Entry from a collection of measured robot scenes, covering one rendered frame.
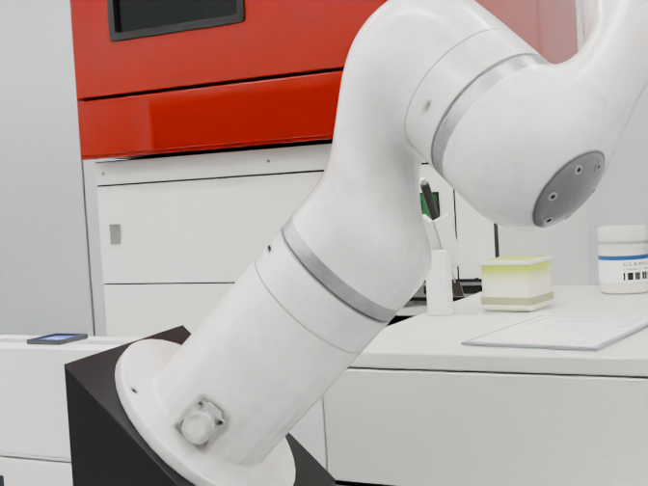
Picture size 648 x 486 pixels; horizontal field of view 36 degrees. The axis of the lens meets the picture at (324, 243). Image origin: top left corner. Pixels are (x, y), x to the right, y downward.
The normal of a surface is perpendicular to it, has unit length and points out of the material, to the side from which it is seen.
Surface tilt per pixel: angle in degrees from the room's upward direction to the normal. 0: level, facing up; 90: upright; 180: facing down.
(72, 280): 90
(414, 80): 87
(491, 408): 90
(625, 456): 90
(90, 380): 45
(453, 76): 71
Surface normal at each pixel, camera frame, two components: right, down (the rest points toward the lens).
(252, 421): 0.24, 0.50
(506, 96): -0.30, -0.43
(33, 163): -0.45, 0.07
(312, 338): 0.07, 0.39
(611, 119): 0.74, 0.16
